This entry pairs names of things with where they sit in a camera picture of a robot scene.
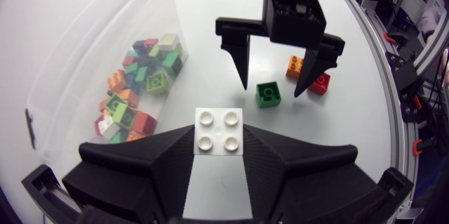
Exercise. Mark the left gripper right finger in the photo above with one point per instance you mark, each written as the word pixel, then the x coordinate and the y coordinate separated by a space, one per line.
pixel 298 178

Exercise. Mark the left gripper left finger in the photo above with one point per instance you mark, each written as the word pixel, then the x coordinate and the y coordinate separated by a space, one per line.
pixel 140 175

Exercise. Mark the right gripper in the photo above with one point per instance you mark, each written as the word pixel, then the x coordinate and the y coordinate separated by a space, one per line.
pixel 254 27

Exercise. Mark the white toy brick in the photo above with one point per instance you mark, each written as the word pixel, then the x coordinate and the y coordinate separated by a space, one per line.
pixel 108 128
pixel 169 42
pixel 218 131

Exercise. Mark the pile of toy bricks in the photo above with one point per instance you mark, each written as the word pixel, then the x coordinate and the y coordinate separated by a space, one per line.
pixel 140 57

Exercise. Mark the clear plastic container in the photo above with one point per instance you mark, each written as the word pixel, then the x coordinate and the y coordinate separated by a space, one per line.
pixel 70 59

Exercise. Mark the orange toy brick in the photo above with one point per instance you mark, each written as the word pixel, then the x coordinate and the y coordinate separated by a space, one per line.
pixel 294 66
pixel 116 81

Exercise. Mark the red toy brick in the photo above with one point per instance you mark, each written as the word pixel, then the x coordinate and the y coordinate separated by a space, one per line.
pixel 144 123
pixel 320 84

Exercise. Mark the light green toy brick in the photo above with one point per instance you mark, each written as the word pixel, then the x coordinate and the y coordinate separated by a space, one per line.
pixel 157 83
pixel 121 111

